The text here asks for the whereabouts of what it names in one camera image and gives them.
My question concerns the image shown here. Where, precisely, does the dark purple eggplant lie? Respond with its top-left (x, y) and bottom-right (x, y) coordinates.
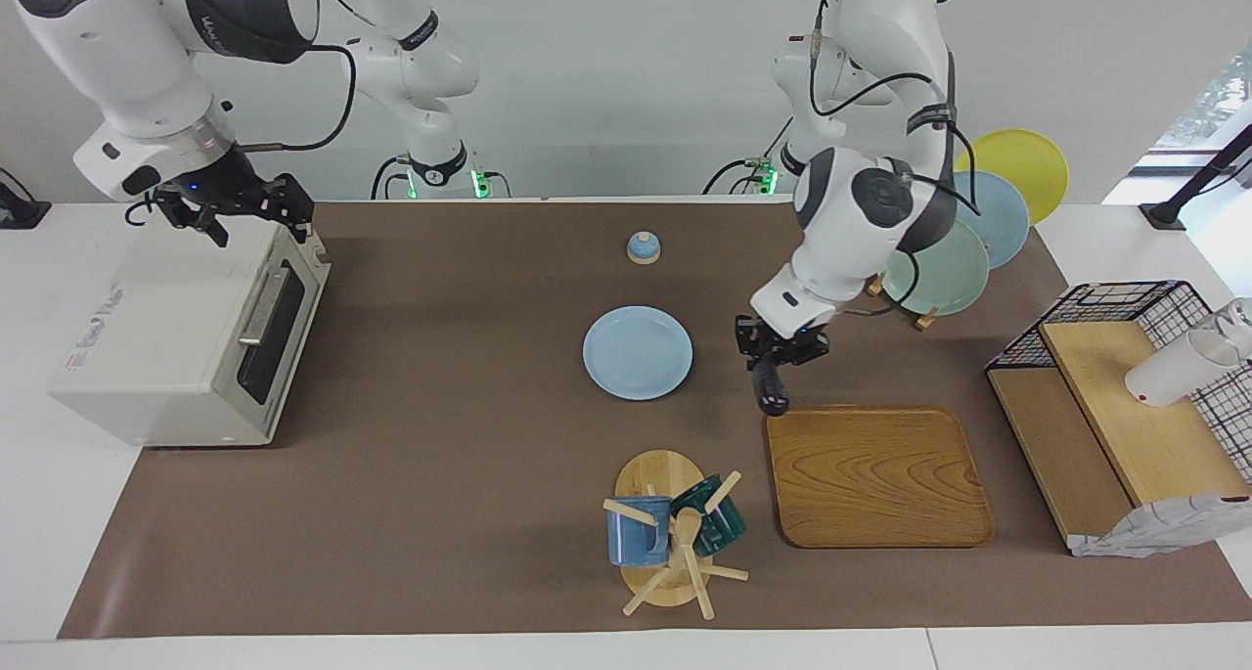
top-left (750, 355), bottom-right (792, 419)

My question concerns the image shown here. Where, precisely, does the light blue ridged plate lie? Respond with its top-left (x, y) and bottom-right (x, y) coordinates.
top-left (582, 304), bottom-right (694, 402)

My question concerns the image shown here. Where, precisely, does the white toaster oven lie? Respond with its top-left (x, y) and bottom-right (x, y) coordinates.
top-left (48, 214), bottom-right (333, 449)

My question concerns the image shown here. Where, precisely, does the wooden plate rack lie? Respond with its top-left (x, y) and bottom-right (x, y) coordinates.
top-left (867, 269), bottom-right (942, 333)

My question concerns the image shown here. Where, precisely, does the wooden serving tray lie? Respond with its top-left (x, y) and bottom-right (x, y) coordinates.
top-left (766, 406), bottom-right (997, 551)

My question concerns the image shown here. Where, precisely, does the wooden mug tree stand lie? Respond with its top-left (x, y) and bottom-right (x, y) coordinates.
top-left (602, 449), bottom-right (751, 621)

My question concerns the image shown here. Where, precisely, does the dark green mug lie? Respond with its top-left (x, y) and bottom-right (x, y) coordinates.
top-left (671, 473), bottom-right (748, 558)

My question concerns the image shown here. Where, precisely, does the pale green plate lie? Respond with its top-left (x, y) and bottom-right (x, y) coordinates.
top-left (882, 218), bottom-right (992, 318)

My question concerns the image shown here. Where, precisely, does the brown table mat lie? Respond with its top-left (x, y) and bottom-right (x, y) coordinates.
top-left (57, 199), bottom-right (1252, 642)

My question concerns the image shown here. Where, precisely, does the blue mug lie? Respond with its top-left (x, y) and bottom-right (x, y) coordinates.
top-left (605, 495), bottom-right (675, 567)

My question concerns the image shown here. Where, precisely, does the light blue racked plate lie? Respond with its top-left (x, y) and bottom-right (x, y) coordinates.
top-left (954, 170), bottom-right (1031, 271)

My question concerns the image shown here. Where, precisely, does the yellow plate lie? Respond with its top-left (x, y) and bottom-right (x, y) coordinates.
top-left (953, 127), bottom-right (1070, 227)

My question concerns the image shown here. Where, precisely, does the wooden stepped shelf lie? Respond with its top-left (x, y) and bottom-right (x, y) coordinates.
top-left (986, 320), bottom-right (1252, 554)

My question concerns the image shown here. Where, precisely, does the white paper cup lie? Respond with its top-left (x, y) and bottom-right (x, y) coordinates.
top-left (1124, 329), bottom-right (1243, 408)

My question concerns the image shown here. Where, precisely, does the marble pattern sheet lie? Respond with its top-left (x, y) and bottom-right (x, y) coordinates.
top-left (1069, 492), bottom-right (1252, 559)

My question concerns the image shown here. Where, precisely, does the clear glass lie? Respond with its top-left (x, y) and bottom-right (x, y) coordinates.
top-left (1211, 296), bottom-right (1252, 360)

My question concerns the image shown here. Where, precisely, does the window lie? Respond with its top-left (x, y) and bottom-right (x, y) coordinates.
top-left (1152, 42), bottom-right (1252, 155)

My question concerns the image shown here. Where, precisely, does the black base cable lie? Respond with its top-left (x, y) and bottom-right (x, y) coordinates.
top-left (702, 115), bottom-right (795, 199)
top-left (370, 155), bottom-right (412, 202)

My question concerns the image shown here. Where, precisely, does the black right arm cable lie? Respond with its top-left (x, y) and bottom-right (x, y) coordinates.
top-left (233, 42), bottom-right (359, 154)

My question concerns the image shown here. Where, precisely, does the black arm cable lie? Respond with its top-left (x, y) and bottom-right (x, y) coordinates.
top-left (808, 0), bottom-right (983, 321)
top-left (233, 42), bottom-right (359, 154)

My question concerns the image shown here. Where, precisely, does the black camera stand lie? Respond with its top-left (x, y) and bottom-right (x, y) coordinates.
top-left (1139, 120), bottom-right (1252, 232)
top-left (0, 165), bottom-right (52, 232)

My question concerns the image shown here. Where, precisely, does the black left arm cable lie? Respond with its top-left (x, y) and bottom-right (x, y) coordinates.
top-left (808, 0), bottom-right (983, 321)

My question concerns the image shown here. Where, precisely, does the black wire mesh basket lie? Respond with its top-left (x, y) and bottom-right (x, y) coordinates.
top-left (985, 280), bottom-right (1252, 485)

